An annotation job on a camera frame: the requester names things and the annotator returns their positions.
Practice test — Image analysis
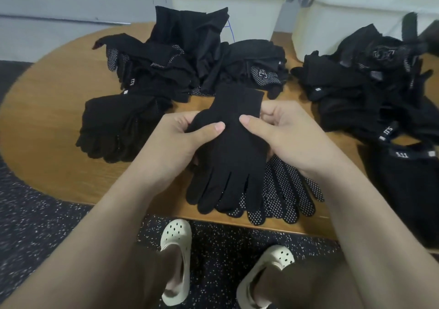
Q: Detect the person's right hand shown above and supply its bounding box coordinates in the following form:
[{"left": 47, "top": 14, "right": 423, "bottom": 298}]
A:
[{"left": 239, "top": 99, "right": 344, "bottom": 181}]

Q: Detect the person's left hand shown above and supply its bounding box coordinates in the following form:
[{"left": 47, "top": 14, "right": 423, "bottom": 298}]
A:
[{"left": 134, "top": 111, "right": 226, "bottom": 196}]

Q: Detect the black dotted glove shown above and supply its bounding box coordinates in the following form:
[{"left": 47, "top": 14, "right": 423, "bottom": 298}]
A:
[
  {"left": 76, "top": 94, "right": 172, "bottom": 163},
  {"left": 226, "top": 156, "right": 325, "bottom": 226},
  {"left": 185, "top": 82, "right": 268, "bottom": 215}
]

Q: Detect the pile of black gloves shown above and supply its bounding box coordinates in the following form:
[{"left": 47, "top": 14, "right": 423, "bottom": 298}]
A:
[
  {"left": 92, "top": 6, "right": 439, "bottom": 145},
  {"left": 76, "top": 94, "right": 172, "bottom": 163}
]

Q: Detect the stack of black gloves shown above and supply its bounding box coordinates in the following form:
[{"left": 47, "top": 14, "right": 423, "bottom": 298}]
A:
[{"left": 76, "top": 94, "right": 172, "bottom": 163}]

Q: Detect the white plastic bin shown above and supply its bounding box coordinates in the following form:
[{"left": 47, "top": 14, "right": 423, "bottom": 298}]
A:
[
  {"left": 161, "top": 0, "right": 294, "bottom": 45},
  {"left": 291, "top": 0, "right": 439, "bottom": 62}
]

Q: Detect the black fingerless glove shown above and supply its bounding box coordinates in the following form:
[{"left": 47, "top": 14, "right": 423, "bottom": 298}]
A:
[{"left": 364, "top": 141, "right": 439, "bottom": 248}]

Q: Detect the person's left forearm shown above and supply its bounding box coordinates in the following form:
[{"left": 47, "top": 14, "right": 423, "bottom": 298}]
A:
[{"left": 0, "top": 171, "right": 172, "bottom": 309}]

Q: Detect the person's right forearm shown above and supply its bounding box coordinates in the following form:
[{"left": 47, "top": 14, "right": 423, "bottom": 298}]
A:
[{"left": 319, "top": 156, "right": 439, "bottom": 309}]

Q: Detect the person's left white shoe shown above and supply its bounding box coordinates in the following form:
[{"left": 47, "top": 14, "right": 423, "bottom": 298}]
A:
[{"left": 160, "top": 218, "right": 193, "bottom": 306}]

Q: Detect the person's white shoe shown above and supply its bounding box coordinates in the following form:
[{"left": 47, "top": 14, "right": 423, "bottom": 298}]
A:
[
  {"left": 160, "top": 218, "right": 193, "bottom": 306},
  {"left": 236, "top": 245, "right": 296, "bottom": 309}
]

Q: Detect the person's left leg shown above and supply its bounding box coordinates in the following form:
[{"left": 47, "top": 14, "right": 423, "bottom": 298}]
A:
[{"left": 134, "top": 240, "right": 185, "bottom": 299}]

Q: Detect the person's right white shoe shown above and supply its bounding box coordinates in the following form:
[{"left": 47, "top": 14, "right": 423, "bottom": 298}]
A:
[{"left": 236, "top": 245, "right": 296, "bottom": 309}]

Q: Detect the grey wall pipe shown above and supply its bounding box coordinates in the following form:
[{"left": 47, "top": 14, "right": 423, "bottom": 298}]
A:
[{"left": 0, "top": 13, "right": 133, "bottom": 25}]

